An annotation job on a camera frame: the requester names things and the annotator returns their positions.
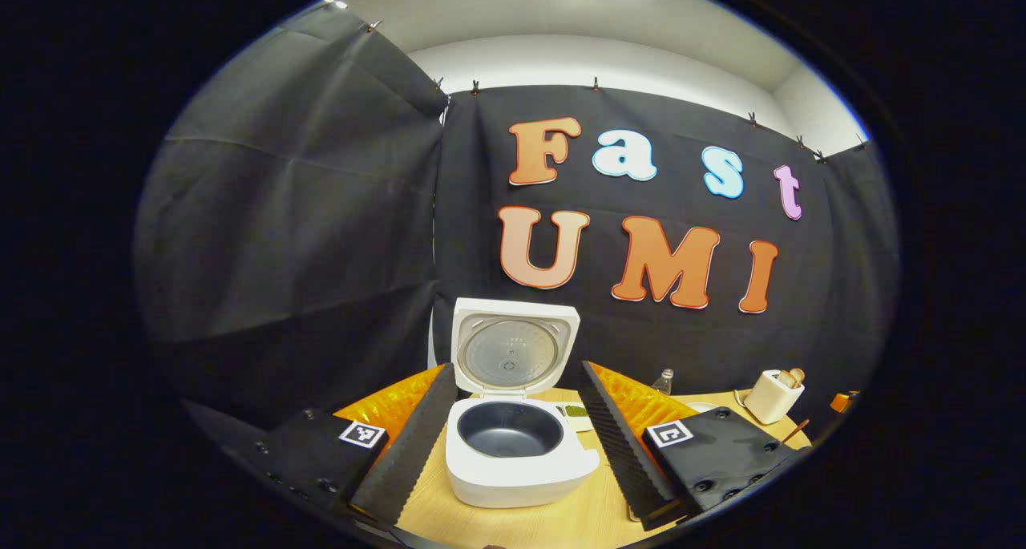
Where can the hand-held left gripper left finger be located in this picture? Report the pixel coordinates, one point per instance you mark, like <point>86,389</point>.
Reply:
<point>409,453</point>

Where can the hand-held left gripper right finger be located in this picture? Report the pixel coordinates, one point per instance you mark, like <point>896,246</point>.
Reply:
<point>621,453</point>

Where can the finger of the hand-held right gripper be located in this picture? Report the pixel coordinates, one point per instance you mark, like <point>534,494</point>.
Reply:
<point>843,401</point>

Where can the brown wooden spoon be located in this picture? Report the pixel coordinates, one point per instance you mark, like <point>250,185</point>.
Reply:
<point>796,431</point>

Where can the white rice cooker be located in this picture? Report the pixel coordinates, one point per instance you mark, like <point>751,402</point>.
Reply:
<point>513,485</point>

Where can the bread slice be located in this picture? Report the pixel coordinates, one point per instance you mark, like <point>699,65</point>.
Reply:
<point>797,375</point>
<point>785,381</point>

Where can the small white divided dish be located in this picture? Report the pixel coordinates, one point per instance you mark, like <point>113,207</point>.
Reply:
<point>575,412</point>

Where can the white toaster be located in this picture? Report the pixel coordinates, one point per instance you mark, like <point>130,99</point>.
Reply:
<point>768,403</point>

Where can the clear plastic water bottle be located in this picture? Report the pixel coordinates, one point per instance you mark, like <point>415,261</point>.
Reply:
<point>662,382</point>

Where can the white round plate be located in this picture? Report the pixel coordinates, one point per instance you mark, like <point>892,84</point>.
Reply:
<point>701,407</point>

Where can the black backdrop cloth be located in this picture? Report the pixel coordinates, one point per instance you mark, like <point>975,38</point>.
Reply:
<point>321,212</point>

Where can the row of small cloth clips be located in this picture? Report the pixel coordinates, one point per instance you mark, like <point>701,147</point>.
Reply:
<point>595,84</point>

